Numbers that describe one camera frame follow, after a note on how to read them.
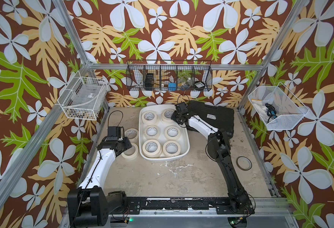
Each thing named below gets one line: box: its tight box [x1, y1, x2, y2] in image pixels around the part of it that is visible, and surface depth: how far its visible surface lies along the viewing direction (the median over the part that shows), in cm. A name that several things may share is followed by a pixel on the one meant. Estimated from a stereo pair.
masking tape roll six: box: [162, 140, 181, 157], surface depth 92 cm
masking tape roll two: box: [141, 110, 158, 126], surface depth 108 cm
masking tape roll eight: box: [142, 139, 163, 158], surface depth 91 cm
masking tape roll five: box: [143, 124, 160, 139], surface depth 106 cm
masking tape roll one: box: [124, 127, 140, 143], surface depth 104 cm
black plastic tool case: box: [187, 100, 235, 140], surface depth 107 cm
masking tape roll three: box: [120, 142, 139, 160], surface depth 92 cm
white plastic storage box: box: [138, 104, 191, 162], surface depth 101 cm
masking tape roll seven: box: [164, 125, 181, 140], surface depth 103 cm
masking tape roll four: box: [160, 108, 175, 124], surface depth 107 cm
